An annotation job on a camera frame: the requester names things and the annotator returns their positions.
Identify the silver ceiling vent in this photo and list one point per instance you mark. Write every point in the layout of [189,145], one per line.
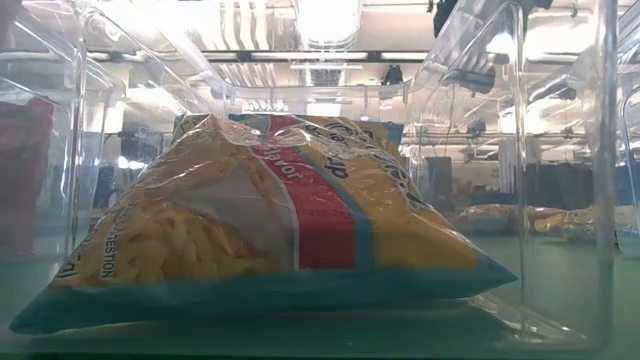
[325,77]

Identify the dark standing panel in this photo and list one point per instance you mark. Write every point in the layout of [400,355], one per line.
[439,185]

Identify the green table mat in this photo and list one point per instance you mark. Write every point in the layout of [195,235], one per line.
[560,280]

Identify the black overhead crossbar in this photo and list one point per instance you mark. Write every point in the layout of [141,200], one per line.
[372,56]

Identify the dark background partition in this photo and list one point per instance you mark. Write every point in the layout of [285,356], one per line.
[560,185]

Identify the clear plastic bin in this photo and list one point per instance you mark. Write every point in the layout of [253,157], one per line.
[631,150]
[320,345]
[90,150]

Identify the blue-edged beef ramen packet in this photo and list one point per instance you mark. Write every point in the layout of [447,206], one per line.
[200,225]
[392,134]

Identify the small black hanging device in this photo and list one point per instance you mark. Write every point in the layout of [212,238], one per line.
[393,75]

